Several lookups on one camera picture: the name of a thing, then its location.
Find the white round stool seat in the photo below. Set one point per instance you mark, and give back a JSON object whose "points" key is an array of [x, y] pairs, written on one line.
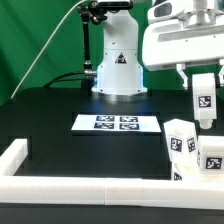
{"points": [[193, 173]]}

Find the white marker sheet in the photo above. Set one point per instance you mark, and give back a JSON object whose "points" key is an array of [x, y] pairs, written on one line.
{"points": [[117, 123]]}

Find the white fence wall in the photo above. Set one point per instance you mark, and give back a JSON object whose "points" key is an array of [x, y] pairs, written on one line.
{"points": [[13, 157], [125, 192]]}

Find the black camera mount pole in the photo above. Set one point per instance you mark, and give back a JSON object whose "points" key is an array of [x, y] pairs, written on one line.
{"points": [[90, 13]]}

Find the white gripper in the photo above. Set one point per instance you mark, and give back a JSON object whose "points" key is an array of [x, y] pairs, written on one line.
{"points": [[184, 33]]}

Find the black camera on mount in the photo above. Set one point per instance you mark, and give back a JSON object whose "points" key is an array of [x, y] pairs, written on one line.
{"points": [[113, 4]]}

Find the white left fence wall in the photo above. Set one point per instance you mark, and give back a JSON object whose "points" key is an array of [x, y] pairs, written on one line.
{"points": [[13, 157]]}

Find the white front fence wall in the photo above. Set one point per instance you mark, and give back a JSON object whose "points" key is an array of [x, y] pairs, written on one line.
{"points": [[125, 192]]}

